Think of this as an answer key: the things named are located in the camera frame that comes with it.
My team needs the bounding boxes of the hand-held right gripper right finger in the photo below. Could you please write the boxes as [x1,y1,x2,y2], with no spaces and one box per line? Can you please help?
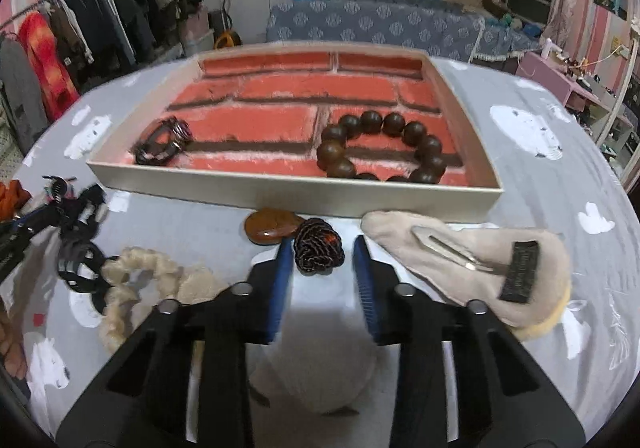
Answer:
[352,234,586,448]

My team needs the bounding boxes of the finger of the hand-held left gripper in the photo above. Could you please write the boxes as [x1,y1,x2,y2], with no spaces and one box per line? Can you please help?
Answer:
[0,205,63,279]

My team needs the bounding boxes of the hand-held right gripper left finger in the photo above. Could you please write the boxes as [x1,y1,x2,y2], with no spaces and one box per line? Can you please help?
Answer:
[55,237,296,448]

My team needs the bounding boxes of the orange scrunchie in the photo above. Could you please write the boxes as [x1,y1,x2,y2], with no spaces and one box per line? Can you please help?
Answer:
[0,179,32,221]

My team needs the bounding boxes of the brown braided scrunchie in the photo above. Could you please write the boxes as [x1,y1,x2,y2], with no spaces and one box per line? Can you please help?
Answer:
[292,217,346,275]

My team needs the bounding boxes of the black claw hair clip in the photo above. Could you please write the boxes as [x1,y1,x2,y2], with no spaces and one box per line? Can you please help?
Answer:
[42,175,108,229]

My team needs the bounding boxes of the white headband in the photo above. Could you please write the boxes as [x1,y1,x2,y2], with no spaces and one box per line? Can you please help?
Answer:
[360,211,573,341]

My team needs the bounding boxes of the black scrunchie with charm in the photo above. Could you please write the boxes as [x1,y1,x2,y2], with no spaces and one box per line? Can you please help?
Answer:
[56,228,108,316]

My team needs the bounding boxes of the brick-lined cardboard tray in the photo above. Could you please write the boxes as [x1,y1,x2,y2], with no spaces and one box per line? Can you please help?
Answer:
[86,44,502,224]

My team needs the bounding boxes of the cream braided hair tie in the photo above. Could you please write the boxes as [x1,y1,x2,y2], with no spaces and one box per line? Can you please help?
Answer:
[98,247,228,351]

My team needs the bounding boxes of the person's left forearm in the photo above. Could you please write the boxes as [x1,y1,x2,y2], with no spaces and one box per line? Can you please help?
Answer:
[0,308,28,379]

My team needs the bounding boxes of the amber brown hair clip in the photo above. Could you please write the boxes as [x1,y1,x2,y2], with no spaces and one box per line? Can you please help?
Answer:
[244,208,306,246]

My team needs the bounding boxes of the black glitter scrunchie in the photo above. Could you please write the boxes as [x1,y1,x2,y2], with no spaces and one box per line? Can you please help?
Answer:
[316,111,447,185]

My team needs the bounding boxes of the grey polar bear bedsheet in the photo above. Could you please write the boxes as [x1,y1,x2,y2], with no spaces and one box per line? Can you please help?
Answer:
[0,56,636,448]

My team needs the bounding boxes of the row of hanging clothes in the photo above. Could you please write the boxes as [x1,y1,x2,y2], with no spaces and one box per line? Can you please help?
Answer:
[0,0,208,154]

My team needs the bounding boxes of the sofa with blue patterned cover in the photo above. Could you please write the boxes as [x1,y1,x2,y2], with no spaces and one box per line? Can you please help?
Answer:
[265,0,543,64]

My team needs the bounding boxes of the pink side table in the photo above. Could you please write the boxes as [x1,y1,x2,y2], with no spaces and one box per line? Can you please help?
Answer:
[515,51,591,114]

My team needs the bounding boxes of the dark metal link bracelet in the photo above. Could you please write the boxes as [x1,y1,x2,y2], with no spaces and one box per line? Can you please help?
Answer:
[132,117,193,166]

